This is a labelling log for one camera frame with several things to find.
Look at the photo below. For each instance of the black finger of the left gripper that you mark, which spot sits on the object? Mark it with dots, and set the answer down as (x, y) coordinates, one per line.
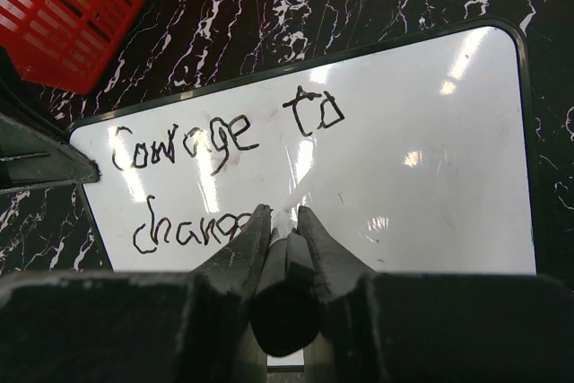
(31, 159)

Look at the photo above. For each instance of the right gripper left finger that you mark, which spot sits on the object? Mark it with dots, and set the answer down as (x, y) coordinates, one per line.
(233, 272)

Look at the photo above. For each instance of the white rectangular whiteboard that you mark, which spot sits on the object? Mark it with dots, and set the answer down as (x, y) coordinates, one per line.
(413, 157)

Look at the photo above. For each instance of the red plastic shopping basket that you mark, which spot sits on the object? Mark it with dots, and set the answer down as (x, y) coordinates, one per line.
(64, 44)

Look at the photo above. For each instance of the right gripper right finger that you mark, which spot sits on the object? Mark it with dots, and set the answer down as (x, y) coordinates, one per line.
(337, 270)

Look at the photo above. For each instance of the white marker pen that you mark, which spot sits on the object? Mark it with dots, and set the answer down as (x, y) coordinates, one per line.
(284, 312)

